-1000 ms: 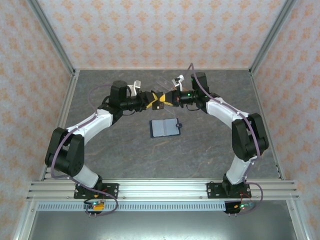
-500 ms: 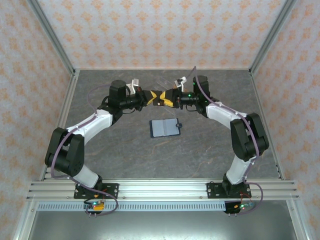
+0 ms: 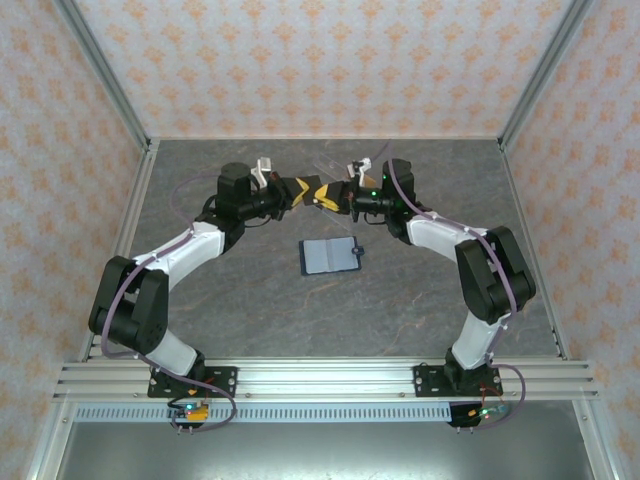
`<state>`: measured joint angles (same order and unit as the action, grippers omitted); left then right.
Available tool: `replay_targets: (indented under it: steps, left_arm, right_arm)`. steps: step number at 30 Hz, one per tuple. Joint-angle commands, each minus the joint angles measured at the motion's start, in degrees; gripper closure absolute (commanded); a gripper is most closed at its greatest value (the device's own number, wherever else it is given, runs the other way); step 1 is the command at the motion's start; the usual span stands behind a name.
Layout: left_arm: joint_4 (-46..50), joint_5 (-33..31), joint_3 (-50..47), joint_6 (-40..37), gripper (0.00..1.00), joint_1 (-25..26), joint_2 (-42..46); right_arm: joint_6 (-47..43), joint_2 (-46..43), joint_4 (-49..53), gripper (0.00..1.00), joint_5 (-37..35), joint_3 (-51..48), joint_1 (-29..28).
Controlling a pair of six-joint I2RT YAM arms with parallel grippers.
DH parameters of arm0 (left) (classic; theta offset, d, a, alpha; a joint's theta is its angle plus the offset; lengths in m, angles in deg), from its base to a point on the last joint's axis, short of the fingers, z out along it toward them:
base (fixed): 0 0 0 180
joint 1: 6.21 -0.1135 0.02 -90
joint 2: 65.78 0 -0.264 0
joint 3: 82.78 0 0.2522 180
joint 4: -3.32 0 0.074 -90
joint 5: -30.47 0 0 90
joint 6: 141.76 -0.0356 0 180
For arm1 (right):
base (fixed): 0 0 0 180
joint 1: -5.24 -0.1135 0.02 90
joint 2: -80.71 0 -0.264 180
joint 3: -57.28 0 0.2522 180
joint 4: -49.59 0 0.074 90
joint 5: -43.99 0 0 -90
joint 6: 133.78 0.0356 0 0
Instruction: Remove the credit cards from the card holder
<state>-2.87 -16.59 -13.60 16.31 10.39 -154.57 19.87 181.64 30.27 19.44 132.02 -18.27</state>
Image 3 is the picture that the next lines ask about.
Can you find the circuit board with green light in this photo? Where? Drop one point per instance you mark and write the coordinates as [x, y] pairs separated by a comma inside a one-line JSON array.
[[487, 412]]

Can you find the aluminium frame leg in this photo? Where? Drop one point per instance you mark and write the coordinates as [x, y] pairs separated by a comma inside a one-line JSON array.
[[597, 450], [50, 450]]

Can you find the aluminium side rail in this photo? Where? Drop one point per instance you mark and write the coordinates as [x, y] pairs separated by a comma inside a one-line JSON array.
[[520, 200], [136, 200]]

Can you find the clear acrylic card stand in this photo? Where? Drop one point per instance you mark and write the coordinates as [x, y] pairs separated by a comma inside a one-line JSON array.
[[330, 162]]

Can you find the aluminium mounting rail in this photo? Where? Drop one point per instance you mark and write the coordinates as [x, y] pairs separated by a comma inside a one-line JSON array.
[[320, 380]]

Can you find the circuit board with yellow connector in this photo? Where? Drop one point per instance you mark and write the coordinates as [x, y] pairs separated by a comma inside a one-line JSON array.
[[187, 411]]

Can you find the blue leather card holder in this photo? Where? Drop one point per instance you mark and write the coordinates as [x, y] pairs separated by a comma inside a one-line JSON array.
[[325, 255]]

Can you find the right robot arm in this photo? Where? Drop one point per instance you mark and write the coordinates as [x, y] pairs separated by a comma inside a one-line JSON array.
[[435, 237]]

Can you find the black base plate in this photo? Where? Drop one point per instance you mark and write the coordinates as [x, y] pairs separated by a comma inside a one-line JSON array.
[[225, 380], [425, 380]]

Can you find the grey metal panel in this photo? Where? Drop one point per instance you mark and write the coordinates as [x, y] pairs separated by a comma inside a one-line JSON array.
[[320, 450]]

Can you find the aluminium frame post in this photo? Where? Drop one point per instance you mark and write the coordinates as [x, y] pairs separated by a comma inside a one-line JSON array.
[[541, 75], [107, 75]]

